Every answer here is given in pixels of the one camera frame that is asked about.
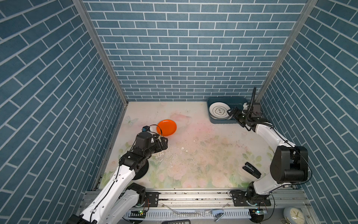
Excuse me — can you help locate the aluminium mounting rail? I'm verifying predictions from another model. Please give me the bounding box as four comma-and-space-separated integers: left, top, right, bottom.
75, 189, 318, 224

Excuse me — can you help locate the teal plastic bin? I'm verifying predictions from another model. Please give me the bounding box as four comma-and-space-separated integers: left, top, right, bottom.
207, 97, 248, 124

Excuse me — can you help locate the white plate clover emblem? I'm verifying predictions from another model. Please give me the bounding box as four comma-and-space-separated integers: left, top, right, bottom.
209, 102, 231, 120

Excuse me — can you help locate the white analog clock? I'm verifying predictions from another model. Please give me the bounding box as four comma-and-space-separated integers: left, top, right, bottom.
283, 207, 306, 224

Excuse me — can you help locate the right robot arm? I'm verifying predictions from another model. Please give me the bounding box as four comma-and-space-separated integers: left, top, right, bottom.
228, 88, 310, 207

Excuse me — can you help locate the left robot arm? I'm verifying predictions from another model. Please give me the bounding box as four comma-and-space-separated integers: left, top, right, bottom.
67, 131, 168, 224

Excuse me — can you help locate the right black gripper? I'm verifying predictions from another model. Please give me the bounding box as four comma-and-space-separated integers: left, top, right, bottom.
227, 106, 251, 127

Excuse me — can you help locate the black round plate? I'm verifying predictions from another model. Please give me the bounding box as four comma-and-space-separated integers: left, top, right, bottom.
133, 162, 149, 181

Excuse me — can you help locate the orange plastic plate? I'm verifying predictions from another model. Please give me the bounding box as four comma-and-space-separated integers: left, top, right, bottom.
157, 119, 177, 137

